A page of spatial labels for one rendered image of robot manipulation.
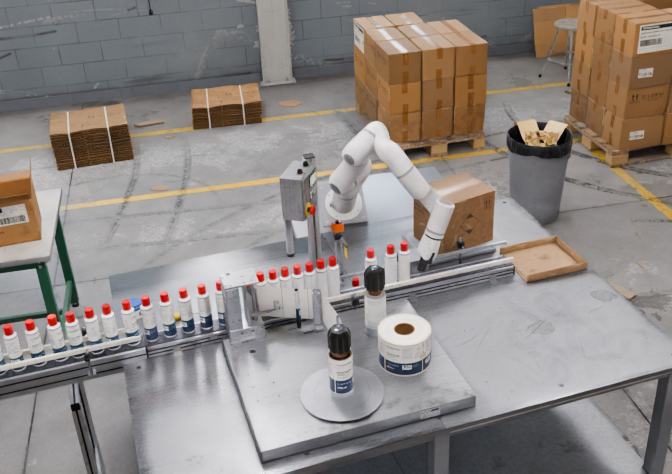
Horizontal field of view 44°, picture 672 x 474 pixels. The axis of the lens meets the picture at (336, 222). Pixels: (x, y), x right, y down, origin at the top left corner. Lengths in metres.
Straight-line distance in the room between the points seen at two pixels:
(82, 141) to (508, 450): 4.66
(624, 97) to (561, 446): 3.46
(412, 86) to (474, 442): 3.55
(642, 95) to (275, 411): 4.48
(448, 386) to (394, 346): 0.25
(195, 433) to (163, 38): 6.02
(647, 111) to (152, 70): 4.73
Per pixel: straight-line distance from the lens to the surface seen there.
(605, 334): 3.59
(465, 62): 6.84
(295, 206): 3.36
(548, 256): 4.05
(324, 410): 3.06
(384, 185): 4.67
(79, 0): 8.61
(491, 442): 3.93
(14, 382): 3.54
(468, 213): 3.94
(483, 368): 3.34
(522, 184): 5.88
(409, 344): 3.12
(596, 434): 4.04
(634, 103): 6.79
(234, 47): 8.74
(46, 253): 4.52
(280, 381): 3.21
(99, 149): 7.34
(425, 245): 3.65
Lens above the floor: 2.92
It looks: 29 degrees down
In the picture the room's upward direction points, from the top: 3 degrees counter-clockwise
